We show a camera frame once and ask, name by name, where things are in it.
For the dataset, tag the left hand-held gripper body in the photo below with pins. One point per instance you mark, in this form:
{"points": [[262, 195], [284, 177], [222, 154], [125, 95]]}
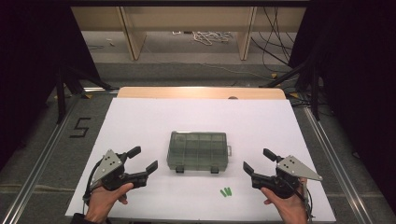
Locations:
{"points": [[107, 169]]}

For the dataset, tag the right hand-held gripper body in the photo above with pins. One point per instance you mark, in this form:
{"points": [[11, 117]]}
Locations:
{"points": [[294, 169]]}

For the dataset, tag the small green plastic piece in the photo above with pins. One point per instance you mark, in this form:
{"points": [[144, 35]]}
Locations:
{"points": [[229, 191], [223, 193], [226, 191]]}

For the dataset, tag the grey clear plastic compartment box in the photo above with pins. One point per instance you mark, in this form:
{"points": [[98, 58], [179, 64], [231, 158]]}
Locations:
{"points": [[197, 151]]}

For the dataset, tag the person's left hand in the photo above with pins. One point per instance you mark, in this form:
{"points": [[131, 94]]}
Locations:
{"points": [[101, 202]]}

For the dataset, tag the person's right hand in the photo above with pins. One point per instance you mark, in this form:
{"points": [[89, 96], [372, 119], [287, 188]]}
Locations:
{"points": [[291, 208]]}

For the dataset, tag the black metal stand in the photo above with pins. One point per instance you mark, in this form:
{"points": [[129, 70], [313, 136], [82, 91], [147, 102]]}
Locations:
{"points": [[313, 90], [62, 93]]}

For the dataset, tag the black curtain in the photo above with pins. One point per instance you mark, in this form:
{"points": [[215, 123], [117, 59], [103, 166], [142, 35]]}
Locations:
{"points": [[358, 77], [28, 62]]}

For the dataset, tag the light wooden shelf unit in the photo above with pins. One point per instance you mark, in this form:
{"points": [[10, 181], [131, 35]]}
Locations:
{"points": [[193, 18]]}

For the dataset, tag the long metal floor rail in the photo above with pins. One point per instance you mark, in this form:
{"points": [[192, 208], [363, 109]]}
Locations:
{"points": [[337, 168], [34, 174]]}

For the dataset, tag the short metal floor rail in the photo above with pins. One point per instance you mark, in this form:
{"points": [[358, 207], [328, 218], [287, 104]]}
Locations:
{"points": [[99, 90]]}

